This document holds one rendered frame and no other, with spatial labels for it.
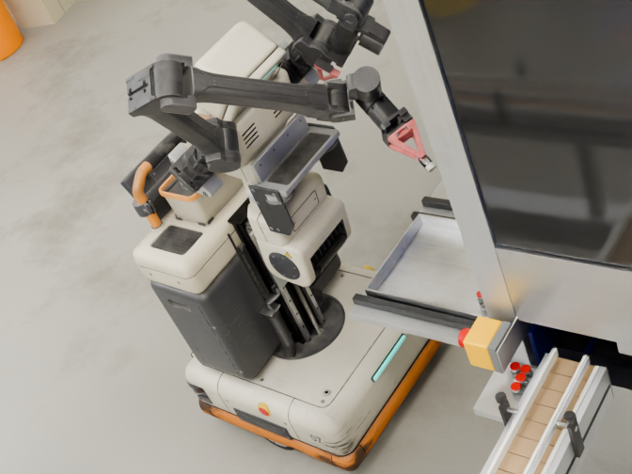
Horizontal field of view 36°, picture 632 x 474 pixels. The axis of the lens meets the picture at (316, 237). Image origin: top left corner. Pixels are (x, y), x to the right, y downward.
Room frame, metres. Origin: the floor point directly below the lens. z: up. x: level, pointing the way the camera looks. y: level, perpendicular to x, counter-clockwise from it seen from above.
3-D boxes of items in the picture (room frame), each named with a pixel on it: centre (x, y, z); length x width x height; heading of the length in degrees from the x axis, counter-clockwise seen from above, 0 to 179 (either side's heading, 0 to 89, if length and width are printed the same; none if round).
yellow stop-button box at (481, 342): (1.29, -0.22, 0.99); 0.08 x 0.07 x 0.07; 40
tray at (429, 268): (1.63, -0.26, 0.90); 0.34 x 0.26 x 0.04; 40
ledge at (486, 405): (1.25, -0.23, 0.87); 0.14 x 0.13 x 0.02; 40
